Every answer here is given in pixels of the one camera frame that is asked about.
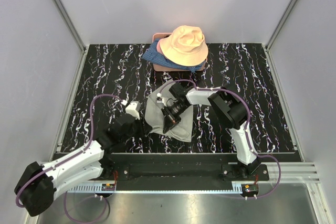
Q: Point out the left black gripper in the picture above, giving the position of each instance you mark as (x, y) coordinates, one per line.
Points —
(144, 129)

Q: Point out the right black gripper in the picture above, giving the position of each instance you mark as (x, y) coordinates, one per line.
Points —
(170, 119)

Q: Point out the grey cloth napkin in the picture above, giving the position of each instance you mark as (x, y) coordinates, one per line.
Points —
(154, 117)

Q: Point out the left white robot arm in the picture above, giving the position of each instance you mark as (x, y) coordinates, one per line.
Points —
(41, 184)

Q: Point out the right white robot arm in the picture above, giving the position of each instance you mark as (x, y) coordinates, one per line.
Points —
(232, 112)

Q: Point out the blue patterned cloth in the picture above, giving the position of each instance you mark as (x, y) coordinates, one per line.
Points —
(162, 64)

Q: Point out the peach bucket hat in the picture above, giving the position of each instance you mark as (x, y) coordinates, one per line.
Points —
(185, 46)

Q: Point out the pink plastic tray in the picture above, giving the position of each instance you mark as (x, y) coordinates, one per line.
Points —
(160, 68)

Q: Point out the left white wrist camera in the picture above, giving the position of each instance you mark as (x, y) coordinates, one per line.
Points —
(132, 108)

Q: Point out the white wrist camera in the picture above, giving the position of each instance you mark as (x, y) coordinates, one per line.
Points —
(161, 99)
(132, 108)

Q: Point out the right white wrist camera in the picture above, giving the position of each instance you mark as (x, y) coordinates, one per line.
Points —
(161, 99)

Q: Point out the white slotted cable duct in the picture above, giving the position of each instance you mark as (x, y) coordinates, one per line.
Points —
(103, 188)

